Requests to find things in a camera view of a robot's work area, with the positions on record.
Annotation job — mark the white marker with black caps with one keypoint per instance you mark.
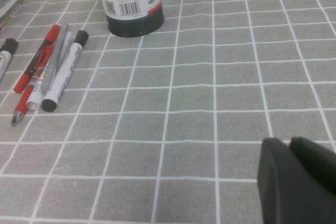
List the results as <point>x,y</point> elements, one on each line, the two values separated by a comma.
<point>65,74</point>

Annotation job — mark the whiteboard marker with printed label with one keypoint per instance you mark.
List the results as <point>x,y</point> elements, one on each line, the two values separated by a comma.
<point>6,56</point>

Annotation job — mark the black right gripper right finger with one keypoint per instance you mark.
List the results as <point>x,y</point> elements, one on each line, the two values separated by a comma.
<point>315,161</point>

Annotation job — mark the red and black double-ended marker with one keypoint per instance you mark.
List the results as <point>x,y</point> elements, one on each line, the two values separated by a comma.
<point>22,82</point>

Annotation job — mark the red gel pen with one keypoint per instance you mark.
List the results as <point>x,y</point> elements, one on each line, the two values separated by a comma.
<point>22,103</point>

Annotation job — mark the gray grid tablecloth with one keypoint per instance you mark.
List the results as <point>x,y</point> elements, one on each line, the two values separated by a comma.
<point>210,90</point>

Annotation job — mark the white AgileX booklet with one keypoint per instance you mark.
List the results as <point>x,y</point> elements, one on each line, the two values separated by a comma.
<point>10,9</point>

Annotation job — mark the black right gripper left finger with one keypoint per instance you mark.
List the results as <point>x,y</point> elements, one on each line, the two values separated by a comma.
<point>278,187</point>

